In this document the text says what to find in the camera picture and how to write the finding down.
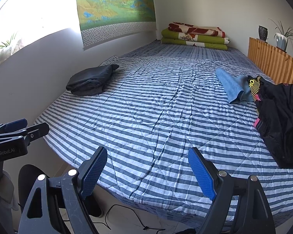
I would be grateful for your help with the green folded blanket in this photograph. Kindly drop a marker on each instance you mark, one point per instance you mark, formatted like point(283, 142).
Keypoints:
point(205, 40)

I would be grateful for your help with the light blue towel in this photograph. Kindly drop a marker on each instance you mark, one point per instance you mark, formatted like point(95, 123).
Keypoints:
point(228, 85)

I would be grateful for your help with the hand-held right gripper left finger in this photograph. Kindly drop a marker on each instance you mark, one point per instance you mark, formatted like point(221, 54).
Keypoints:
point(94, 173)

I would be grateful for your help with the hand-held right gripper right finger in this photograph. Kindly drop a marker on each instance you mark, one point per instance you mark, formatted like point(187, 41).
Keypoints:
point(202, 173)

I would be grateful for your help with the black garment with yellow print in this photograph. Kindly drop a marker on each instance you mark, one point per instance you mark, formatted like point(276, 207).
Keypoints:
point(278, 114)

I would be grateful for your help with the green window plant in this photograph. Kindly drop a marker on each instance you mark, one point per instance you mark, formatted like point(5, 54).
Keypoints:
point(2, 51)

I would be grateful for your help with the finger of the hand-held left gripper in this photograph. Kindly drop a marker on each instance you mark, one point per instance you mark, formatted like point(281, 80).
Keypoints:
point(14, 123)
point(37, 131)

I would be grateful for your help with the landscape wall poster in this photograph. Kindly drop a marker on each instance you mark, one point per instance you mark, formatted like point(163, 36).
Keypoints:
point(112, 4)

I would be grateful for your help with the dark ceramic vase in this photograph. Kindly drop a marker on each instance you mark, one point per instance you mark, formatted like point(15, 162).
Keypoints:
point(263, 33)

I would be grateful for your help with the red floral folded blanket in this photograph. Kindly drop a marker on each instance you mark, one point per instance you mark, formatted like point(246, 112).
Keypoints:
point(197, 30)

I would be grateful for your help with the navy blue jacket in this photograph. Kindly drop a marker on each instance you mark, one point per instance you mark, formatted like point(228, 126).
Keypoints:
point(92, 74)

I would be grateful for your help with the blue white striped quilt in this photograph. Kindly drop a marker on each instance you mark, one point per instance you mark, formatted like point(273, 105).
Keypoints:
point(149, 102)

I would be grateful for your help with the wooden slatted bed rail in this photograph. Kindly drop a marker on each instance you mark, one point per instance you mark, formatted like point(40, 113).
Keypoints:
point(271, 58)

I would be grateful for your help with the potted plant in white pot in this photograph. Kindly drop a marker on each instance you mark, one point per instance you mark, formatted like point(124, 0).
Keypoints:
point(280, 41)

